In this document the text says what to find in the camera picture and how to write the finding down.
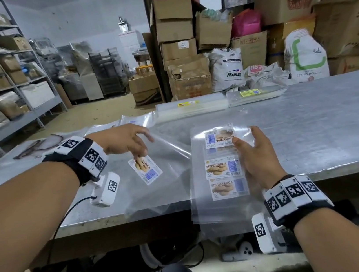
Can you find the pink plastic bag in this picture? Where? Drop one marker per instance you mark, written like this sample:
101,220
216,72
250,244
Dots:
246,23

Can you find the stack of clear labelled bags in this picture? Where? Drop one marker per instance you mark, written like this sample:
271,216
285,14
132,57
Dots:
225,201

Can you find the thick pack of clear bags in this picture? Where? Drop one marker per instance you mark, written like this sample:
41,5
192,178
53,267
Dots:
192,107

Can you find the left wristband with marker tiles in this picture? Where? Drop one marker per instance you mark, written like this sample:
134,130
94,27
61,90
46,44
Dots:
86,159

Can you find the person's left forearm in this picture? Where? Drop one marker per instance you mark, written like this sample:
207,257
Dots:
22,223

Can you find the white sack with green print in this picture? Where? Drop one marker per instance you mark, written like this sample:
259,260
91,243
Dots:
305,56

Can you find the white game controller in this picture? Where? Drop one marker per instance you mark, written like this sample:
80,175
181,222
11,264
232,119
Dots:
239,252

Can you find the crumpled white sack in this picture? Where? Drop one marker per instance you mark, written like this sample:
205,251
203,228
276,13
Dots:
267,75

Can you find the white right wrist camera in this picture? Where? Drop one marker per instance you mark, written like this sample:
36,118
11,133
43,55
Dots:
266,233

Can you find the pile of large cardboard boxes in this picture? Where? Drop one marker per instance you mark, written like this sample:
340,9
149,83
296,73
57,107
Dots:
343,24

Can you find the dark metal post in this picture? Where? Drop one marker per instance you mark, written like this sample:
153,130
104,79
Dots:
157,60

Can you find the clear labelled biscuit bag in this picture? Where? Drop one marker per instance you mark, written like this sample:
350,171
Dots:
168,172

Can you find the right wristband with marker tiles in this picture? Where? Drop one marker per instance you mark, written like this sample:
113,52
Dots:
291,196

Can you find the wristband with marker tiles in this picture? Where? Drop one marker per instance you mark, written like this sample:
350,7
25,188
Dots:
291,196
86,159

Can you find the grey metal shelving unit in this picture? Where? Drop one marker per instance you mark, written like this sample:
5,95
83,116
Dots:
14,120

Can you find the yellow plastic crate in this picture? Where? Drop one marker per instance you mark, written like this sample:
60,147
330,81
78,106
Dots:
144,70

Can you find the white cabinet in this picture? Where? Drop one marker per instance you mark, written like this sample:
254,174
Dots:
131,46

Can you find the printed poster sheet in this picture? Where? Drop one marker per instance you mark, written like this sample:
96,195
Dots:
39,147

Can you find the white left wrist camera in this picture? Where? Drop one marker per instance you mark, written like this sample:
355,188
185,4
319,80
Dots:
107,191

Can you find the white shelved box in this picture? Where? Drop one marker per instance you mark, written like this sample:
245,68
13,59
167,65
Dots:
37,93

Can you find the yellow-labelled pack of clear bags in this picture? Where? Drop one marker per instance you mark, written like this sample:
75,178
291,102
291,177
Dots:
253,95

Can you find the person's left fingers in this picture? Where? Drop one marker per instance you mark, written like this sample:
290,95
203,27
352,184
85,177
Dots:
141,144

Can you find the loose clear plastic sheet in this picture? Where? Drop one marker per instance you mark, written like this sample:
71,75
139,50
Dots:
137,120

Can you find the person's right thumb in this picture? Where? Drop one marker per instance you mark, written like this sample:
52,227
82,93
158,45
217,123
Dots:
241,148

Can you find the person's left hand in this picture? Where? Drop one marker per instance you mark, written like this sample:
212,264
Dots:
118,139

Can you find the open brown carton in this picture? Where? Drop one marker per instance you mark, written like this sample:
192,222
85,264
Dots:
144,89

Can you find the person's right forearm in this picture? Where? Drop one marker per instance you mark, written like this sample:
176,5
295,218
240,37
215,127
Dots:
344,244

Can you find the person's right hand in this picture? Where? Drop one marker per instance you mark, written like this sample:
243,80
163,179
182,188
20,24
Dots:
263,162

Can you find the white sack with black print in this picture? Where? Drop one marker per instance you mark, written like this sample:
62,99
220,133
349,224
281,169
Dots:
226,67

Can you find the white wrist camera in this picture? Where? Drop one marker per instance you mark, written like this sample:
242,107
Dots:
107,191
266,233

